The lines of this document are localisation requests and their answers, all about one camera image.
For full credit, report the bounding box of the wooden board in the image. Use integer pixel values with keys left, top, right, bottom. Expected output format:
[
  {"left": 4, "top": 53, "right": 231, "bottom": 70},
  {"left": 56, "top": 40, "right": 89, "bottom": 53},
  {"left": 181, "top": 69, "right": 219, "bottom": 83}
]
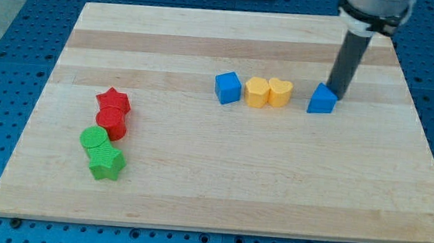
[{"left": 0, "top": 3, "right": 434, "bottom": 243}]

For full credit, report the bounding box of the blue cube block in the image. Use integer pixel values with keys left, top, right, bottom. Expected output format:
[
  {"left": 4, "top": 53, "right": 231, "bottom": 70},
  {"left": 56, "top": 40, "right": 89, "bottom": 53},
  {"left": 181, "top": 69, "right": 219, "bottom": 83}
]
[{"left": 214, "top": 71, "right": 241, "bottom": 104}]

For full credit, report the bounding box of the yellow hexagon block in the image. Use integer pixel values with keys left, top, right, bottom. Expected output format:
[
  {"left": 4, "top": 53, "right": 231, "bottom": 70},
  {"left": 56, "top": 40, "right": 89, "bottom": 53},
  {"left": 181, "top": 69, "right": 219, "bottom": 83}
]
[{"left": 244, "top": 77, "right": 270, "bottom": 108}]

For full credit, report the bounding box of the yellow heart block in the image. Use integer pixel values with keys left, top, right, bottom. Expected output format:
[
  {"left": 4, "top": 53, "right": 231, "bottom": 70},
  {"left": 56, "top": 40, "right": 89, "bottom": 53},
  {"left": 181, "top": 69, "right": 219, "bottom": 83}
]
[{"left": 268, "top": 77, "right": 294, "bottom": 108}]

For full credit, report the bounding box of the red cylinder block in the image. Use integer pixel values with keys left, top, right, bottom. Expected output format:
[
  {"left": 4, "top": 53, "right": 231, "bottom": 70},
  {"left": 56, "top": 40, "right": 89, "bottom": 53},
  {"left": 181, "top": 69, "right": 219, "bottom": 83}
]
[{"left": 95, "top": 107, "right": 127, "bottom": 142}]

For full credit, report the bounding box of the red star block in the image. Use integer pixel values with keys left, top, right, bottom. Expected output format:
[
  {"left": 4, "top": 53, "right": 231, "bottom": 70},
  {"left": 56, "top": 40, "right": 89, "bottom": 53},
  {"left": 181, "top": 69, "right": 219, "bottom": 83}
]
[{"left": 96, "top": 87, "right": 131, "bottom": 115}]

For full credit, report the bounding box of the blue triangle block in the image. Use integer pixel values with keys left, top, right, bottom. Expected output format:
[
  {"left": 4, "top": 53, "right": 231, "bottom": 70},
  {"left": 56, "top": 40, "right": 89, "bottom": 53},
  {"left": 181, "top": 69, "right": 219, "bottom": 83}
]
[{"left": 306, "top": 83, "right": 337, "bottom": 114}]

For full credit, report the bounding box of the green star block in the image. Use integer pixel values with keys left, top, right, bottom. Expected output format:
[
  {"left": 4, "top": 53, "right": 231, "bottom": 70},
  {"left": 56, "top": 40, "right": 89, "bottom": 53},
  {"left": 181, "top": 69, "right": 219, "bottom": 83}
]
[{"left": 86, "top": 142, "right": 127, "bottom": 181}]

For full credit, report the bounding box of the green cylinder block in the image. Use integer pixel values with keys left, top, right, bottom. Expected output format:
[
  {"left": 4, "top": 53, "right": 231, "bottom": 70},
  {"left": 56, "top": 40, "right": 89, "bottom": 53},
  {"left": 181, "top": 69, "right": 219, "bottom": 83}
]
[{"left": 79, "top": 126, "right": 108, "bottom": 158}]

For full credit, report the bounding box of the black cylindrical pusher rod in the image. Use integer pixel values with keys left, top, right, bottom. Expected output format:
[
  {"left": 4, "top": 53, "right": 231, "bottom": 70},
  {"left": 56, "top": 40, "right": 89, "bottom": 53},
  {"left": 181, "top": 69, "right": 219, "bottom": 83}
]
[{"left": 326, "top": 31, "right": 372, "bottom": 100}]

